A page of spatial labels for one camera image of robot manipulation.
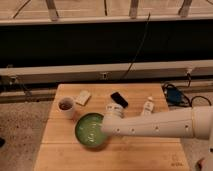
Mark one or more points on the white cup with dark drink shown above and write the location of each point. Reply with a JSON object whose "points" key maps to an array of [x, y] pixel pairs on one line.
{"points": [[67, 107]]}

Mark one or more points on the black smartphone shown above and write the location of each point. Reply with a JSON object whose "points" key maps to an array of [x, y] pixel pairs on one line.
{"points": [[119, 99]]}

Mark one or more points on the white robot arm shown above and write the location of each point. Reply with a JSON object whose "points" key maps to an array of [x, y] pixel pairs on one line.
{"points": [[191, 122]]}

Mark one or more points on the small white plastic bottle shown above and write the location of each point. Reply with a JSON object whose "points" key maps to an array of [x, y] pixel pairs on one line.
{"points": [[148, 106]]}

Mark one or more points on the green ceramic bowl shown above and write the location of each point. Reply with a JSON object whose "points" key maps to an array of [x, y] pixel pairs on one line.
{"points": [[88, 130]]}

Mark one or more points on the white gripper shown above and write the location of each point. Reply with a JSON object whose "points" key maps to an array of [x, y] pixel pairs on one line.
{"points": [[115, 109]]}

